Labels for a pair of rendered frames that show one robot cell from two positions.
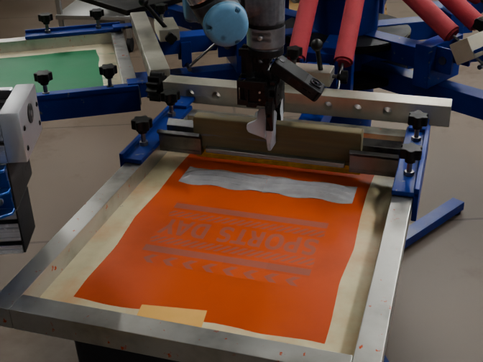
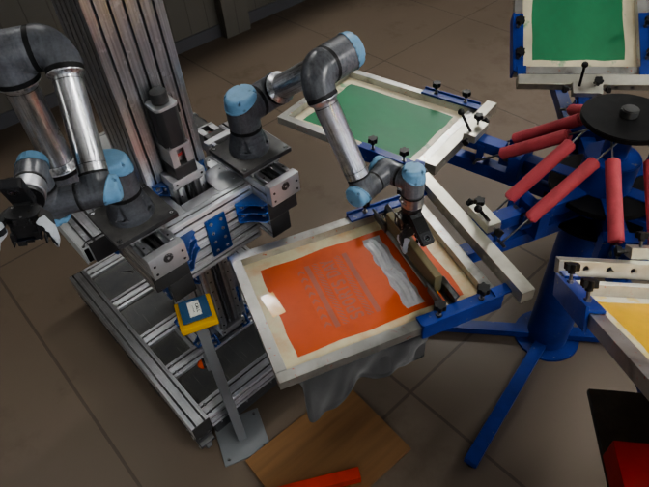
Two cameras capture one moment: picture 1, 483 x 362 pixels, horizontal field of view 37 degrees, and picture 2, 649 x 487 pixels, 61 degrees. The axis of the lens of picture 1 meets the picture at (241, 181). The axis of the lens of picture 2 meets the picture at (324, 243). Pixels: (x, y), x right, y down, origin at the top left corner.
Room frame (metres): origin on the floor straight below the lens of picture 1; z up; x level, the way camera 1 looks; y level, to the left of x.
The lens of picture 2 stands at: (0.30, -0.98, 2.44)
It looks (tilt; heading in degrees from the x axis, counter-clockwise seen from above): 45 degrees down; 54
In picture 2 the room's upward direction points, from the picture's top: 5 degrees counter-clockwise
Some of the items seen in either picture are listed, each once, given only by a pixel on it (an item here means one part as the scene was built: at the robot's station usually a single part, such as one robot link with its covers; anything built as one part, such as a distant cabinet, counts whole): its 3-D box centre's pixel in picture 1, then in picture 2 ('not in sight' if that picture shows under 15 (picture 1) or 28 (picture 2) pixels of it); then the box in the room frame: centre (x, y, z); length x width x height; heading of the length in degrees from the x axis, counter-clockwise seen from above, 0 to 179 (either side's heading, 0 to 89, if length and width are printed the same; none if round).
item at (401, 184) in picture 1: (411, 167); (459, 311); (1.29, -0.35, 0.97); 0.30 x 0.05 x 0.07; 162
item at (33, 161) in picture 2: not in sight; (32, 173); (0.40, 0.34, 1.65); 0.11 x 0.08 x 0.09; 67
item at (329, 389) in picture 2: not in sight; (369, 366); (1.03, -0.19, 0.74); 0.46 x 0.04 x 0.42; 162
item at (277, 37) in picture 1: (265, 36); (411, 200); (1.35, -0.05, 1.24); 0.08 x 0.08 x 0.05
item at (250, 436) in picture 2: not in sight; (221, 383); (0.64, 0.28, 0.48); 0.22 x 0.22 x 0.96; 72
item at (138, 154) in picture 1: (159, 139); (382, 210); (1.46, 0.18, 0.97); 0.30 x 0.05 x 0.07; 162
